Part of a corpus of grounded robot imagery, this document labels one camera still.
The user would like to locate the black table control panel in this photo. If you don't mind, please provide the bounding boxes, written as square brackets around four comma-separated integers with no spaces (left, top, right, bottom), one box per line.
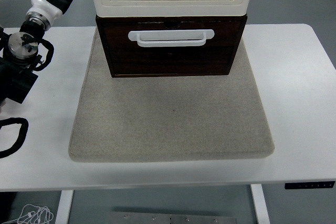
[285,180,336,190]

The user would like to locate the grey fabric mat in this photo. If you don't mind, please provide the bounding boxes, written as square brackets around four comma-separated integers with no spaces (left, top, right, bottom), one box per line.
[68,26,276,163]

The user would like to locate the white table leg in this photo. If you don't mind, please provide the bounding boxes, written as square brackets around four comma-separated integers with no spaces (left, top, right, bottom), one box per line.
[250,184,271,224]
[54,189,75,224]

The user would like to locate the dark wooden drawer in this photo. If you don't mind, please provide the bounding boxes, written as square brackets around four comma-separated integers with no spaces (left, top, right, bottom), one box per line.
[101,20,242,49]

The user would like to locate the dark wooden drawer housing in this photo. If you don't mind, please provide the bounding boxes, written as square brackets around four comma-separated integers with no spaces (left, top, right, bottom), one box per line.
[95,14,248,79]

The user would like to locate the white cable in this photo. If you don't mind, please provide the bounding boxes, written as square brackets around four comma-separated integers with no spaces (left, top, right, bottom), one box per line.
[0,203,55,224]

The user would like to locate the white drawer handle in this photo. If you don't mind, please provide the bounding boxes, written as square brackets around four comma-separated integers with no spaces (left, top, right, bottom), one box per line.
[128,29,215,48]

